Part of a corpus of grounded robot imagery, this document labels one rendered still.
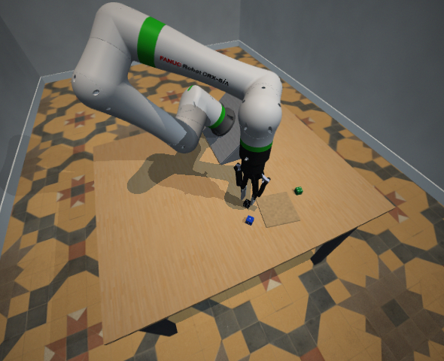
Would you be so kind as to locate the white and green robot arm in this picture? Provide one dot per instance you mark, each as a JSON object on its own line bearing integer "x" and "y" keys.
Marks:
{"x": 121, "y": 35}

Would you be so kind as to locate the blue die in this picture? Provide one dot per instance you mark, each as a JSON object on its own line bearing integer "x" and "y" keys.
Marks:
{"x": 249, "y": 220}

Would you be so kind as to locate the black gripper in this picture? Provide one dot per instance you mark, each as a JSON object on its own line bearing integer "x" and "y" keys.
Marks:
{"x": 253, "y": 172}

